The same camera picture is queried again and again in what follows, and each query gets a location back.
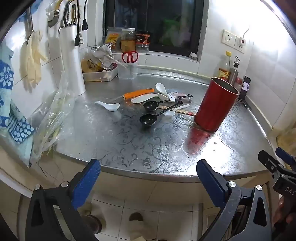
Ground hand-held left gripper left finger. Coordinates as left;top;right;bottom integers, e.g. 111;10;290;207
25;159;101;241

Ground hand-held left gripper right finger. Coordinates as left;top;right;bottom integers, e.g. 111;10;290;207
196;159;272;241

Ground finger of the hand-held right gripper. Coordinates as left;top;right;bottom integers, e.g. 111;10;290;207
275;147;296;172
258;150;284;180

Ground wooden chopstick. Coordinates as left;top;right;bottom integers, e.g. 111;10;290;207
159;106;197;116
162;107;196;116

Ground red metal utensil holder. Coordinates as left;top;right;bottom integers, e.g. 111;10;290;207
194;77;239;132

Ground black plastic ladle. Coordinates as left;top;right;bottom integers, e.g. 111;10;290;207
143;94;193;111
139;100;184;129

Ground pink folding knife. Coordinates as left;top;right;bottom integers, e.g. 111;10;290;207
172;92;193;105

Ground white dimpled rice paddle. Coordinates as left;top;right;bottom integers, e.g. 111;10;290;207
131;93;158;104

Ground orange handled serrated knife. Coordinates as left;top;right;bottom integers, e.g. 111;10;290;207
110;88;155;102

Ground white plastic rice spoon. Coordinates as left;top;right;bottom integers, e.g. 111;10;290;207
155;83;175;103

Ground person's right hand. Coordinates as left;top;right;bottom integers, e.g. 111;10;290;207
272;197;288;229

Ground person's left foot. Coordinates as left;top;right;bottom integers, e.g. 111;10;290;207
80;201;107;235

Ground person's foot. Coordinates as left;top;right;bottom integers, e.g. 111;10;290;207
129;212;149;241
80;201;107;235

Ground person's right foot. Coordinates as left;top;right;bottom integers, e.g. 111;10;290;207
129;212;149;241

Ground smartphone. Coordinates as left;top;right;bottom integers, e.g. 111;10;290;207
237;76;252;103

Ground clear plastic bag with greens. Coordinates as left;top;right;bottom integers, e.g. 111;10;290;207
30;72;78;164

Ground stainless steel oil bottle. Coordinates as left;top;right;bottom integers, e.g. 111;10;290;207
228;56;241;86

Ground yellow capped vinegar bottle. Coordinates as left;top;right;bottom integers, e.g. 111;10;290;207
218;51;232;82

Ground tall white cylinder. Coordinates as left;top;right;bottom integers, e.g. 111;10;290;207
58;25;86;96

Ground yellow snack packet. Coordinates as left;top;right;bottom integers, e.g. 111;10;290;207
81;58;100;73

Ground clear plastic container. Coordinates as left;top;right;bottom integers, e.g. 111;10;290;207
117;62;138;80

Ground white plug-in gooseneck lamp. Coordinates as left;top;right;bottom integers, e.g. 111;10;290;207
238;25;250;47

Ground silver foil bag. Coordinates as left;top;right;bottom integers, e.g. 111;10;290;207
90;44;121;70

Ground blue floral towel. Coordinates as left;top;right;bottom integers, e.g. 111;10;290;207
0;45;36;144

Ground cream rubber glove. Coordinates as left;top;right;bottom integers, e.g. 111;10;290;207
26;30;49;85
20;38;31;81

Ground jars on window sill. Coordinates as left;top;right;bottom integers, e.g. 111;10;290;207
105;27;122;50

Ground dark labelled jar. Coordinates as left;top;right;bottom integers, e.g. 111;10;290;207
135;31;151;53

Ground white wall socket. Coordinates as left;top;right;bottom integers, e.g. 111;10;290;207
222;29;237;47
234;36;247;54

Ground red handled scissors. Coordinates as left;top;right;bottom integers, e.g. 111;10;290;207
122;51;139;64

